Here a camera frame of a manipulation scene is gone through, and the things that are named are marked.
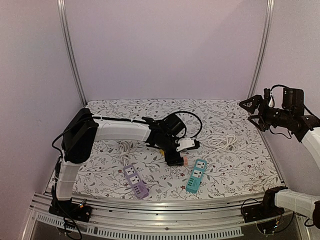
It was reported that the pink plug adapter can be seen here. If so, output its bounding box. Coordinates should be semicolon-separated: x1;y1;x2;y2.
182;156;188;166

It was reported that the teal power strip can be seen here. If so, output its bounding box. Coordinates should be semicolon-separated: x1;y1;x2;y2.
185;158;207;194

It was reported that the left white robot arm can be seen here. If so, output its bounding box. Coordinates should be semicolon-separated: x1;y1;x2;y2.
53;108;185;217

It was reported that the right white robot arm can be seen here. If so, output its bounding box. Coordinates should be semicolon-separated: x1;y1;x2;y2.
239;87;320;228

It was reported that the floral table cloth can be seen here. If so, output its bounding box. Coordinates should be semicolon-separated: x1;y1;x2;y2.
87;99;283;202

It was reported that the purple power strip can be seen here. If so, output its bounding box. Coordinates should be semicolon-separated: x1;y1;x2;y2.
123;164;149;200

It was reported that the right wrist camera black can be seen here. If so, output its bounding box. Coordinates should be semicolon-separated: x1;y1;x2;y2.
281;87;304;111

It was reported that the left black camera cable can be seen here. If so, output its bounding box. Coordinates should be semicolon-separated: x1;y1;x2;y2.
164;111;203;140

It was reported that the right aluminium frame post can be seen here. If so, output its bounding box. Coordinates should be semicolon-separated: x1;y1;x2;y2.
247;0;275;98

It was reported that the aluminium frame post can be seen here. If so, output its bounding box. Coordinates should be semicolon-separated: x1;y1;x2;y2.
247;0;275;98
57;0;88;106

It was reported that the white cord of teal strip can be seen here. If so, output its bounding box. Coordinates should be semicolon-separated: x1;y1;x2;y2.
207;133;238;152

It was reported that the white cord of purple strip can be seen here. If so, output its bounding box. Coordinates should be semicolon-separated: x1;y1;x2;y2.
116;140;133;167

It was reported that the aluminium front rail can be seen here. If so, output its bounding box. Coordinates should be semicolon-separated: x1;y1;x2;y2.
21;192;312;240

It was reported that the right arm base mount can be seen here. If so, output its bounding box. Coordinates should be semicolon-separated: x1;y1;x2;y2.
240;198;285;223

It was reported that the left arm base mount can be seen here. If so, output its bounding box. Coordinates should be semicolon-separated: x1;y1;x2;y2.
48;199;93;223

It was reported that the left aluminium frame post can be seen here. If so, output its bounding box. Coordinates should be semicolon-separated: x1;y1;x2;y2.
57;0;88;106

